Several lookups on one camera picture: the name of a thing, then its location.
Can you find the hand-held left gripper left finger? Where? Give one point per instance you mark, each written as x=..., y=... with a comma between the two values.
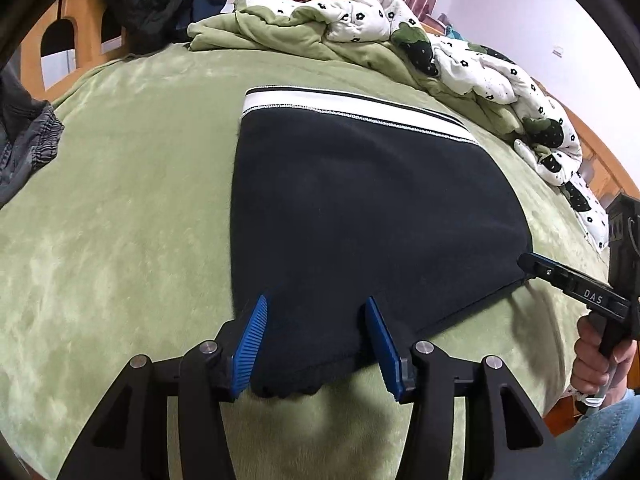
x=250, y=345

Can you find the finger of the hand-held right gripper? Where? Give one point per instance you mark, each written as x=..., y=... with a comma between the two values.
x=550, y=272

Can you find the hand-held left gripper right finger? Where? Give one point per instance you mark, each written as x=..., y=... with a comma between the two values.
x=382, y=345

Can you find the black pants with white waistband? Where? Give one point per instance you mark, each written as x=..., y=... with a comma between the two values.
x=375, y=200

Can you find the person's right hand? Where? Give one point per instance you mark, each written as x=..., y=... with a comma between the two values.
x=586, y=355

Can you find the person's leg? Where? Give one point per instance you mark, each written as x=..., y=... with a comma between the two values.
x=600, y=445

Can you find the green fleece blanket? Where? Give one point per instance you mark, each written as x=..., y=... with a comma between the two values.
x=125, y=210

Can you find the teal object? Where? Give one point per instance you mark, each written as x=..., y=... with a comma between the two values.
x=454, y=31

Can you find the grey denim jeans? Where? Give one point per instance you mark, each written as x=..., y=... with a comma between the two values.
x=25, y=140

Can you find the green floral quilt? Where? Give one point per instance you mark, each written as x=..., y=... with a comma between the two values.
x=280, y=30

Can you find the white cabinet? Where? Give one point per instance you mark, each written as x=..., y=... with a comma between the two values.
x=57, y=72

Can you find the navy garment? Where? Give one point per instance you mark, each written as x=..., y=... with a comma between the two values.
x=207, y=0

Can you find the black jacket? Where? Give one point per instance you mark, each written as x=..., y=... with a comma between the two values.
x=145, y=0

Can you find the wooden bed frame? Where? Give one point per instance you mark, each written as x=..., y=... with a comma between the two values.
x=87, y=40

